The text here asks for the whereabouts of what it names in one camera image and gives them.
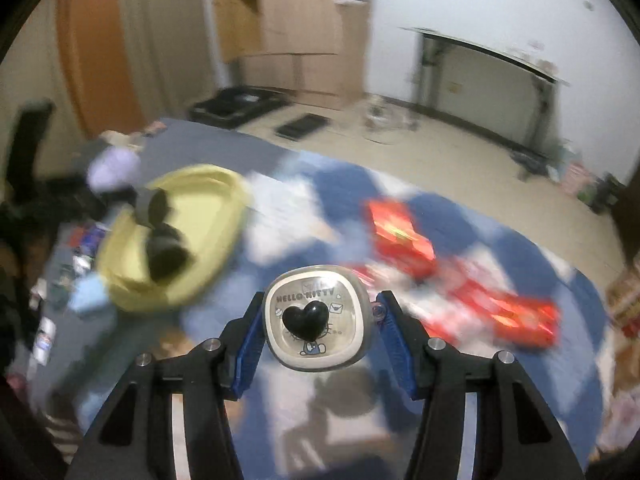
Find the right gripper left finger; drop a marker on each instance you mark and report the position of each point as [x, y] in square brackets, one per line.
[132, 437]

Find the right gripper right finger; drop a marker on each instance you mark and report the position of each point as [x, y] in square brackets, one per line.
[480, 415]

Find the red white cigarette carton 20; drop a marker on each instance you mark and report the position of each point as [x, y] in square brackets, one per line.
[526, 321]

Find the black and white foam cylinder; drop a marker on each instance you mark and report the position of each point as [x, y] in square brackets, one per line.
[166, 252]

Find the Hello Kitty square tin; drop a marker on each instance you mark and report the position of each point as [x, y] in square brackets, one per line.
[318, 318]

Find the red cigarette box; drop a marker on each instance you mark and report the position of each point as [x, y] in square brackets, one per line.
[398, 242]

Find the grey bed sheet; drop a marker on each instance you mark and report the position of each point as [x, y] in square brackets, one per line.
[200, 145]

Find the blue and white checkered rug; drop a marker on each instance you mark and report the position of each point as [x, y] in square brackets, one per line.
[356, 423]

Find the yellow plastic tray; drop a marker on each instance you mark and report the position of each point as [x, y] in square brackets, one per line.
[207, 206]

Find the orange wooden door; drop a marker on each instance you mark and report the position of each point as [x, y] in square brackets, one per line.
[95, 66]

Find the black open case on floor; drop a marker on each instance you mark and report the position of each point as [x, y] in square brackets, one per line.
[236, 106]

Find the beige curtain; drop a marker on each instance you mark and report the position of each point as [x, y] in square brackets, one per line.
[169, 54]

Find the bags under table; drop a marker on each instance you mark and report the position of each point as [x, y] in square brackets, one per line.
[566, 168]

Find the black flat pad on floor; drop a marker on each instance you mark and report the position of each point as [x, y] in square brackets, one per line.
[299, 128]

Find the wooden cabinet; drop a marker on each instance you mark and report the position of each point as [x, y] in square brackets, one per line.
[312, 50]

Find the black folding table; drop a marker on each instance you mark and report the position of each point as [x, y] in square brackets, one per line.
[497, 95]

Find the white power strip with cable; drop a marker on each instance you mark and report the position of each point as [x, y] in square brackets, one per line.
[385, 123]

